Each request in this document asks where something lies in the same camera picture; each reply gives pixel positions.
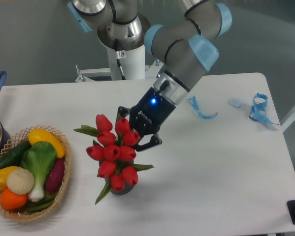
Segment red tulip bouquet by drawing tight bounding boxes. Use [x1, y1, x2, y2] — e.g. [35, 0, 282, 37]
[74, 114, 154, 204]

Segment green bok choy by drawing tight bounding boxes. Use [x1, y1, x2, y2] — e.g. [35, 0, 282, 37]
[21, 141, 57, 203]

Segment white garlic bulb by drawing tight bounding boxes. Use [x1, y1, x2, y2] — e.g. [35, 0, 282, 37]
[6, 168, 34, 195]

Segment white metal base bracket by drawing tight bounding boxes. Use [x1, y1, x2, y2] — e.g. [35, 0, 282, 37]
[75, 59, 166, 83]

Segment tangled blue ribbon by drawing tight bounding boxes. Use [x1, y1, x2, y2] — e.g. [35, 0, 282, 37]
[249, 93, 279, 125]

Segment orange fruit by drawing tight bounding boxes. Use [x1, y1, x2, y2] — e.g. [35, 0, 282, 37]
[0, 188, 28, 210]

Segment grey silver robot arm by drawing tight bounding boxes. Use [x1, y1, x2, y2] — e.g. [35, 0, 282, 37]
[67, 0, 232, 151]

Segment dark green cucumber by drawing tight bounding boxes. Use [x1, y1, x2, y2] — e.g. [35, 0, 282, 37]
[0, 140, 31, 170]

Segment woven wicker basket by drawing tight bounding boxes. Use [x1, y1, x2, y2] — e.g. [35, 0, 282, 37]
[0, 125, 72, 222]

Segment purple sweet potato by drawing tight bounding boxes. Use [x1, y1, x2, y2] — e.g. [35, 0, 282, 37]
[45, 159, 65, 192]

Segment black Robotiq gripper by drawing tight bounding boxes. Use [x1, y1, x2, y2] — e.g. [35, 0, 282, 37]
[116, 87, 175, 151]

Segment yellow bell pepper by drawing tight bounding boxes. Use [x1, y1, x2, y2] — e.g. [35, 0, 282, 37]
[0, 166, 21, 191]

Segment yellow squash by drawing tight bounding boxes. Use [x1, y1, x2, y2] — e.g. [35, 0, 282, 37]
[28, 128, 66, 158]

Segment green bean pods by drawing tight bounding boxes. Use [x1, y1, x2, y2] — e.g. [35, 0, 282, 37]
[25, 195, 56, 213]

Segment dark grey ribbed vase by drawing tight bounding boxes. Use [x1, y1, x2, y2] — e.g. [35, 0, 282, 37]
[111, 182, 134, 195]

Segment blue ribbon strip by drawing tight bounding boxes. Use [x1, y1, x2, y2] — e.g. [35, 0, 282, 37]
[186, 96, 218, 119]

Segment small pale blue cap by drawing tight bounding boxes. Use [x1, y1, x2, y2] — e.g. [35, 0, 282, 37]
[228, 98, 242, 108]

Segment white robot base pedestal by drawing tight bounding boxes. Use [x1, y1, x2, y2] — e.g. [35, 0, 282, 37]
[106, 46, 145, 81]

